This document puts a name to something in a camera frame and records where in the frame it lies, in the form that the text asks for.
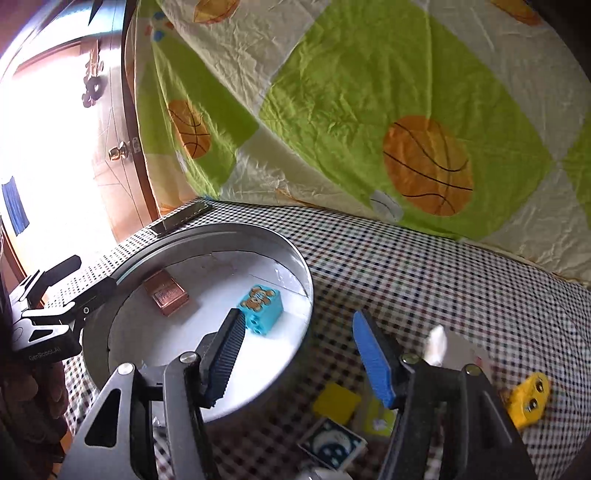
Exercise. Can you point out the white cardboard box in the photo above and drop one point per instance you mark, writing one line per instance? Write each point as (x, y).
(457, 350)

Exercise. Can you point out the dark blue patterned box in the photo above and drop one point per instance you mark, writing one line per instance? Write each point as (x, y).
(330, 443)

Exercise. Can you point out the dark phone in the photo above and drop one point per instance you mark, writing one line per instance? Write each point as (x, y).
(180, 219)

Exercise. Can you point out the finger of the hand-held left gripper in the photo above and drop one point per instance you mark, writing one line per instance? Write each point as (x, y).
(92, 297)
(55, 272)

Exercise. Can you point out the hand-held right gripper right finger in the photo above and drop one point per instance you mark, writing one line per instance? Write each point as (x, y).
(374, 360)

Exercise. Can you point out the round metal cookie tin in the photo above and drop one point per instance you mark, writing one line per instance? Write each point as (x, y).
(207, 235)

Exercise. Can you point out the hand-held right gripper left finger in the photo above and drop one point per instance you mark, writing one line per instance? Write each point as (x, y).
(226, 360)

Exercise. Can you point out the wooden door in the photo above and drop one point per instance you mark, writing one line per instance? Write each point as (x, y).
(115, 194)

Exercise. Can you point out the yellow toy with eyes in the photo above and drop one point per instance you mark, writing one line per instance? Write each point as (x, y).
(526, 401)

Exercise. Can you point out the yellow square block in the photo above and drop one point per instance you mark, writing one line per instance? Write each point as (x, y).
(336, 401)

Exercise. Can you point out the blue toy block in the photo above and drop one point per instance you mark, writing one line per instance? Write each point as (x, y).
(258, 302)

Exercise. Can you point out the dark hanging door ornament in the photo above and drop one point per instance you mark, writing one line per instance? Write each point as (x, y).
(93, 83)

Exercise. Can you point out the checkered tablecloth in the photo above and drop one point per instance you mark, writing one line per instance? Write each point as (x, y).
(415, 277)

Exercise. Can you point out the copper coloured small box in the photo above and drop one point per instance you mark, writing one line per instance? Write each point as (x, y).
(166, 293)

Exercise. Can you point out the blue hanging cloth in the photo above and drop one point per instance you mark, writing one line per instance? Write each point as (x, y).
(14, 207)

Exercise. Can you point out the basketball printed blanket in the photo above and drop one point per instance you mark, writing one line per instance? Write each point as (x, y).
(346, 69)

